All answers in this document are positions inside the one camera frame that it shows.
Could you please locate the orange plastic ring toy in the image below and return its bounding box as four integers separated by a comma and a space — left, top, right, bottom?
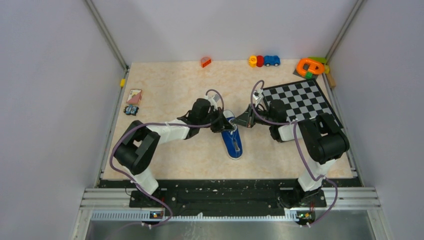
295, 58, 326, 78

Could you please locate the blue toy car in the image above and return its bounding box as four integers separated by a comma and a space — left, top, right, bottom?
263, 55, 281, 67

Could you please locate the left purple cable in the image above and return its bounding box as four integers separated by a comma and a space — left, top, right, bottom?
109, 88, 225, 229

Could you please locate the white cable duct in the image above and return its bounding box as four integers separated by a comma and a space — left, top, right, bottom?
90, 210, 299, 222

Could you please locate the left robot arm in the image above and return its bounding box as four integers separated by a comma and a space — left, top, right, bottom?
111, 98, 235, 207

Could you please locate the red toy block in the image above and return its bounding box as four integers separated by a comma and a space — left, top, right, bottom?
256, 55, 264, 68

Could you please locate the purple cable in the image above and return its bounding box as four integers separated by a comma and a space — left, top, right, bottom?
109, 88, 225, 229
249, 79, 339, 227

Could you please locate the small blue toy robot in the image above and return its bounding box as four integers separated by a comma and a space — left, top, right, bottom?
123, 104, 140, 116

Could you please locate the yellow clip on frame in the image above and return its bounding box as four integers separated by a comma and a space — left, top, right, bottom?
119, 78, 126, 88

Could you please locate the wooden block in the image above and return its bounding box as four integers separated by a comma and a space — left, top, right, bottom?
325, 73, 337, 89

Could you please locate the black white chessboard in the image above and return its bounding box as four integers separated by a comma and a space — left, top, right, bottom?
262, 78, 343, 128

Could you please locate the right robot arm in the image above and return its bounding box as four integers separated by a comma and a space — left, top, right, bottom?
233, 99, 350, 208

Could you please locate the yellow toy block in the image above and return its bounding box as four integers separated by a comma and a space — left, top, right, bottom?
248, 55, 258, 68

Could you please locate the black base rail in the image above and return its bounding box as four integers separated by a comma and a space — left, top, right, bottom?
99, 178, 362, 219

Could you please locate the orange lego brick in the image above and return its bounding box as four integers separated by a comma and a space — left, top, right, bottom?
200, 56, 212, 68

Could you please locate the blue canvas sneaker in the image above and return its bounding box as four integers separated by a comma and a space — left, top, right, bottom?
221, 109, 243, 160

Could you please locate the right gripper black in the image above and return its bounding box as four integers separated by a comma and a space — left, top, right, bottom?
232, 103, 275, 128

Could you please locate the green toy block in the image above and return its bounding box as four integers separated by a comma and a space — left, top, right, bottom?
308, 56, 328, 65

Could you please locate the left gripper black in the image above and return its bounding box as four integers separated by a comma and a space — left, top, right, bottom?
198, 106, 235, 133

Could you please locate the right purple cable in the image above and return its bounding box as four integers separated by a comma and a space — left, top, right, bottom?
249, 79, 339, 227

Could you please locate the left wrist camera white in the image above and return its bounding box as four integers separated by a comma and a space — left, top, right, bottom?
204, 94, 222, 111

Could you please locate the white shoelace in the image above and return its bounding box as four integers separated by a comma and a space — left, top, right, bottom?
229, 119, 239, 136

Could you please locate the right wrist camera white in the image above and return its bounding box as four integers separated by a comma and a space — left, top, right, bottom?
252, 89, 264, 105

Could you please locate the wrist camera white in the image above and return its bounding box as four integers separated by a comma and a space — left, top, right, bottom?
252, 89, 264, 105
204, 94, 222, 111

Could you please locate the pink triangle puzzle card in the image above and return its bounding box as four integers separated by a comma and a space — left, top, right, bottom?
126, 89, 143, 106

